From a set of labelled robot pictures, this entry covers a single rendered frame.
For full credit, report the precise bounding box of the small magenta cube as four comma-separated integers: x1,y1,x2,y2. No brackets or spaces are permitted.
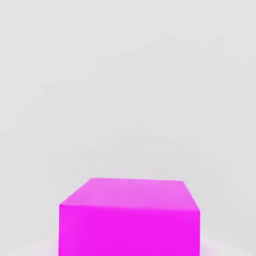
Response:
58,177,201,256

